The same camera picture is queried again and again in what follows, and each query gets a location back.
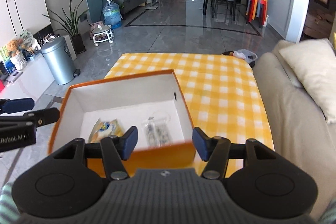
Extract potted snake plant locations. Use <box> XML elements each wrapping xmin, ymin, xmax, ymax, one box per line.
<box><xmin>43</xmin><ymin>0</ymin><xmax>89</xmax><ymax>55</ymax></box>

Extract orange cardboard storage box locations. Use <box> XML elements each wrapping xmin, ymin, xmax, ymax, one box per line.
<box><xmin>48</xmin><ymin>69</ymin><xmax>195</xmax><ymax>174</ymax></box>

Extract grey metal trash bin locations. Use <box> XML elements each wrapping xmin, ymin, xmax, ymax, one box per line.
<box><xmin>41</xmin><ymin>36</ymin><xmax>80</xmax><ymax>85</ymax></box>

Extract blue water jug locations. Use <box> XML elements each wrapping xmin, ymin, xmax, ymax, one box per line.
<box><xmin>102</xmin><ymin>0</ymin><xmax>122</xmax><ymax>29</ymax></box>

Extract yellow blue snack packet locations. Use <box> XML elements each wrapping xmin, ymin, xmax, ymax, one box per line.
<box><xmin>88</xmin><ymin>119</ymin><xmax>124</xmax><ymax>143</ymax></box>

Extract beige sofa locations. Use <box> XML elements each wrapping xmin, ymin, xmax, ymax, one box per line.
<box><xmin>253</xmin><ymin>40</ymin><xmax>335</xmax><ymax>221</ymax></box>

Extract yellow checkered tablecloth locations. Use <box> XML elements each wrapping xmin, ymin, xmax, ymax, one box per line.
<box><xmin>104</xmin><ymin>52</ymin><xmax>275</xmax><ymax>179</ymax></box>

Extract clear bin with items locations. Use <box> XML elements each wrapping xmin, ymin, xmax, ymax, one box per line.
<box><xmin>222</xmin><ymin>49</ymin><xmax>258</xmax><ymax>68</ymax></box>

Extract striped sleeve forearm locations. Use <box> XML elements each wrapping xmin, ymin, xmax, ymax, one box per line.
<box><xmin>318</xmin><ymin>198</ymin><xmax>336</xmax><ymax>224</ymax></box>

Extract cream cushion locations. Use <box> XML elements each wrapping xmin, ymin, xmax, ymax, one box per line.
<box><xmin>279</xmin><ymin>39</ymin><xmax>335</xmax><ymax>123</ymax></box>

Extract striped sleeve left forearm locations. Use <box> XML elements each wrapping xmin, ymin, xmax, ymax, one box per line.
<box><xmin>0</xmin><ymin>182</ymin><xmax>21</xmax><ymax>224</ymax></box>

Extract orange stacked stools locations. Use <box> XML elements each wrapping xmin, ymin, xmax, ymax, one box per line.
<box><xmin>246</xmin><ymin>0</ymin><xmax>268</xmax><ymax>28</ymax></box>

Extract small white round stool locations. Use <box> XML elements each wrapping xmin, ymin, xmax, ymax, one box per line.
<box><xmin>92</xmin><ymin>24</ymin><xmax>114</xmax><ymax>47</ymax></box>

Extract clear cookie packet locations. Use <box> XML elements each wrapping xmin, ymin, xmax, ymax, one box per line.
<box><xmin>142</xmin><ymin>116</ymin><xmax>172</xmax><ymax>148</ymax></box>

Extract teddy bear toy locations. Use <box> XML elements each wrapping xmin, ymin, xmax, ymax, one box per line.
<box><xmin>6</xmin><ymin>39</ymin><xmax>23</xmax><ymax>57</ymax></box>

